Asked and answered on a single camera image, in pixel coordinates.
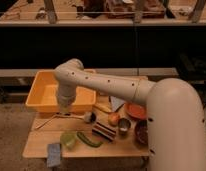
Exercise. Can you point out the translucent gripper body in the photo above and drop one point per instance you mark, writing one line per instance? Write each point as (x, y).
(65, 107)

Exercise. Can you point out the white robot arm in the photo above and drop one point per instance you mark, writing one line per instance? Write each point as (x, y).
(175, 114)

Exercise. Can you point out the green plastic cup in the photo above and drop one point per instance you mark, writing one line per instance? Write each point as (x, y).
(68, 140)

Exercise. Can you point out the small metal cup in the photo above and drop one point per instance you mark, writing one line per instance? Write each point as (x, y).
(123, 126)

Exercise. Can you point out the yellow plastic bin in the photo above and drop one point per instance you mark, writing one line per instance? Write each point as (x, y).
(42, 95)

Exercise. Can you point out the dish brush with black head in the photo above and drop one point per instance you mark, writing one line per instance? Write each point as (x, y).
(87, 117)

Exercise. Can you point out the banana toy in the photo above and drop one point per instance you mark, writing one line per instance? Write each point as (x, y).
(103, 108)

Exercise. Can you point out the striped brown block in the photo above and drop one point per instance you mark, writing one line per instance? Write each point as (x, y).
(104, 131)

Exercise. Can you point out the blue sponge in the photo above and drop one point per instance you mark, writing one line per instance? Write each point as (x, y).
(53, 155)

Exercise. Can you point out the green cucumber toy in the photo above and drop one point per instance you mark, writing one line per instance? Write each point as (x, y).
(87, 141)

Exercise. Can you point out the peach apple toy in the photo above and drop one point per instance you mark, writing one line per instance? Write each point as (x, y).
(113, 119)

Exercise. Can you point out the wooden board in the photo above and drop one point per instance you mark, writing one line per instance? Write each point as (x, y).
(38, 140)

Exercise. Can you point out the orange plate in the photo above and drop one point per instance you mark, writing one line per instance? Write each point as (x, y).
(135, 111)

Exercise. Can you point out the dark brown bowl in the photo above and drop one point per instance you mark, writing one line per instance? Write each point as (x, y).
(141, 132)

